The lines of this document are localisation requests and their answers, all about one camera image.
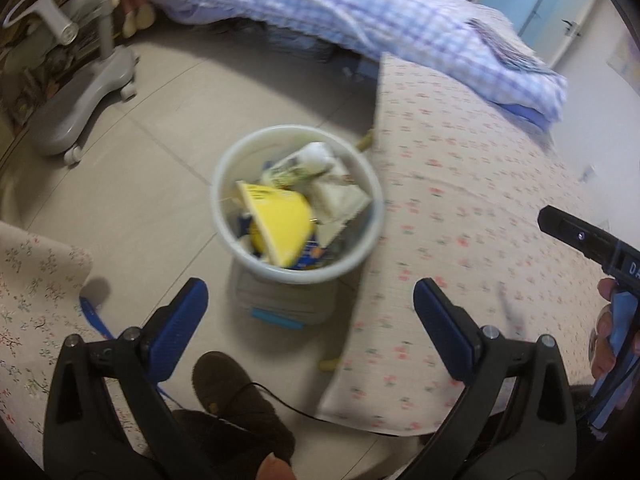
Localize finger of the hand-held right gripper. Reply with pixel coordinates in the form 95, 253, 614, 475
537, 205, 623, 266

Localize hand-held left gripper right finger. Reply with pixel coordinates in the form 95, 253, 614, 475
410, 277, 578, 480

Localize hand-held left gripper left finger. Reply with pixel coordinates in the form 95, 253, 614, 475
42, 277, 209, 480

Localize white plastic waste bin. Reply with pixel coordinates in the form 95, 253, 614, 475
210, 126, 385, 286

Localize yellow snack wrapper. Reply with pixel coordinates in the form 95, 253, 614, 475
235, 182, 316, 268

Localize white plastic packet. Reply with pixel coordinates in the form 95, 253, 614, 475
310, 160, 373, 226

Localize small white bottle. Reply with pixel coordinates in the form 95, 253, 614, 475
260, 142, 337, 188

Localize person's right hand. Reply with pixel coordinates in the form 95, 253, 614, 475
590, 277, 626, 381

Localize person's left hand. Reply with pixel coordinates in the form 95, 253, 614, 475
256, 454, 296, 480

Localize brown fuzzy slipper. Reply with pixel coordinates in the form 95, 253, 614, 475
170, 351, 296, 480

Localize cherry print tablecloth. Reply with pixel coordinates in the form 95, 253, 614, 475
315, 52, 640, 436

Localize grey plastic step stool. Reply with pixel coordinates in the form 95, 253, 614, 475
230, 265, 341, 331

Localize branch print floral cloth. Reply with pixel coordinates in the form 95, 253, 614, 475
0, 220, 146, 461

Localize folded striped cloth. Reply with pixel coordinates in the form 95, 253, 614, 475
465, 17, 556, 78

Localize blue storage boxes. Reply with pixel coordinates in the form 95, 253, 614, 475
265, 27, 336, 63

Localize blue checkered duvet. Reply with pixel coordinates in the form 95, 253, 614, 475
137, 0, 568, 126

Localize black cable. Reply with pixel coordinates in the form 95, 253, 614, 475
220, 382, 401, 436

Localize blue bed frame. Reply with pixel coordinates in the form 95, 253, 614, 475
340, 50, 381, 78

